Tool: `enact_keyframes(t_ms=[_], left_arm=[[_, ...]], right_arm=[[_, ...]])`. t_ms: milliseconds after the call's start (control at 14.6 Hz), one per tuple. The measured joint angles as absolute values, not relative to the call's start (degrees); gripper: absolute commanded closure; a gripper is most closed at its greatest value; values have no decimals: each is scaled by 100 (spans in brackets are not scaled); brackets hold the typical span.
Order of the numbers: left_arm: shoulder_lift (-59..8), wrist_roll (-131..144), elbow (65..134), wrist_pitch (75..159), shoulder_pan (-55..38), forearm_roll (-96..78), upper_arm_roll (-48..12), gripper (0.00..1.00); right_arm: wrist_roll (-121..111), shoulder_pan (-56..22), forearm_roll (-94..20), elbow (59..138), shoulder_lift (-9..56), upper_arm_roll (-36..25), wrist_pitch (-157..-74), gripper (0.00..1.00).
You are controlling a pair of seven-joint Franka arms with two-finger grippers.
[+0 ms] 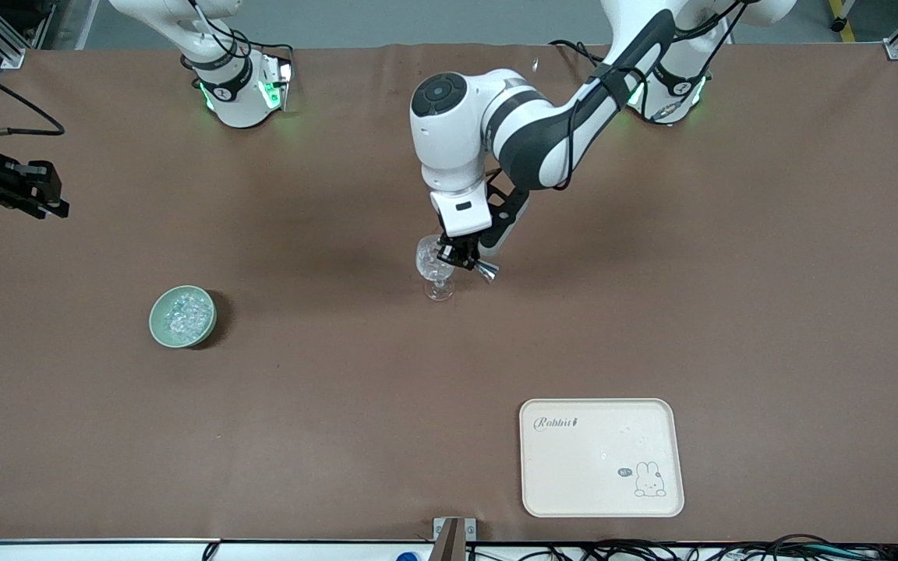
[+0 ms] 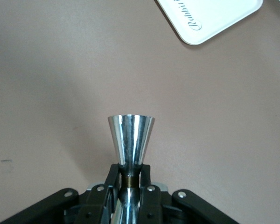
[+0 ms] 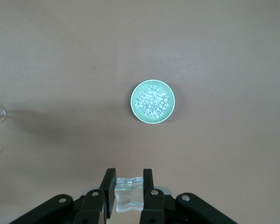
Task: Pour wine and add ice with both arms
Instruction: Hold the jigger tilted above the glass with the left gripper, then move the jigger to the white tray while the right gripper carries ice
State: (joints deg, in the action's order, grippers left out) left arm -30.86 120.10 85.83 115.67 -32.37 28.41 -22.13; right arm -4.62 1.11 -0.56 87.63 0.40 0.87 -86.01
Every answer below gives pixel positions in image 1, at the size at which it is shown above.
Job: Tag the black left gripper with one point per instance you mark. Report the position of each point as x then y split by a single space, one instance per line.
457 251

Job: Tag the clear cut wine glass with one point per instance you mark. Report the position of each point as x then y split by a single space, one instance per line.
427 266

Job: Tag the steel double jigger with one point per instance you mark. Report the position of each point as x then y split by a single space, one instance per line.
486 271

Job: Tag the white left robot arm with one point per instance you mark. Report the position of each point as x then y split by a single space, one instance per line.
457 132

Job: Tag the clear ice cubes pile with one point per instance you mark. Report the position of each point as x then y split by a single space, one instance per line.
186 315

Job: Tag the green ceramic bowl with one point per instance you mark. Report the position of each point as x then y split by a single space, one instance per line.
158 327

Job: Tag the brown table cover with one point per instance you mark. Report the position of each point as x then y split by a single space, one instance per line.
340 389

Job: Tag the cream rabbit print tray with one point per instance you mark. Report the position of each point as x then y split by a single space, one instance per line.
581 475

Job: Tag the blue cap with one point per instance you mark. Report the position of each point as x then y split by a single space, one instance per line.
408 556

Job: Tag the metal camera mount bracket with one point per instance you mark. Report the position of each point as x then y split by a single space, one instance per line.
453 538

